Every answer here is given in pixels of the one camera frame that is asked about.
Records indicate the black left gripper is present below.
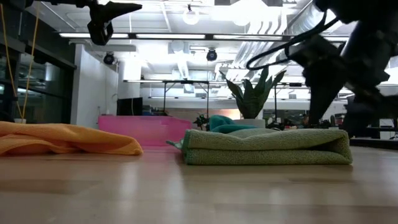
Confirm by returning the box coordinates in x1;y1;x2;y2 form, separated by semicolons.
77;0;143;47

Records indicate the overhead light bar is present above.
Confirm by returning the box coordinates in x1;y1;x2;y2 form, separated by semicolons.
58;32;349;43

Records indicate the orange microfiber towel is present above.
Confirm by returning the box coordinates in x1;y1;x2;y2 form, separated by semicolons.
0;121;144;156

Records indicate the teal microfiber towel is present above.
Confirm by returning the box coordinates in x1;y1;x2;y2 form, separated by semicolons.
208;114;259;134

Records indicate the black workstation frame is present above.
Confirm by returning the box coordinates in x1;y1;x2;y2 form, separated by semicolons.
163;80;210;119
273;82;308;121

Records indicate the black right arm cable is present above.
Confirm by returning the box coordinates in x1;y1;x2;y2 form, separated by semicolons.
246;15;340;71

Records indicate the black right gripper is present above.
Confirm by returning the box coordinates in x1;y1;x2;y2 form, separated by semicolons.
287;34;398;139

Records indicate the snake plant in white pot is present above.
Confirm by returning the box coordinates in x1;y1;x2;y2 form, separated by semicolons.
219;67;287;129

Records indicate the light green microfiber towel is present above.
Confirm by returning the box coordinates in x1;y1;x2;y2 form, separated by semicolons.
166;128;354;166

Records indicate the black computer monitor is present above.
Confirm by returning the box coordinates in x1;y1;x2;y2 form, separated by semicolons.
117;97;144;116

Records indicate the black aluminium table frame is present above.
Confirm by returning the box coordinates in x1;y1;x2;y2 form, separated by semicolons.
349;136;398;147

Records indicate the pink plastic bin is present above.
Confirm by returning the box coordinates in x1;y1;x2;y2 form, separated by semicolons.
98;115;193;147

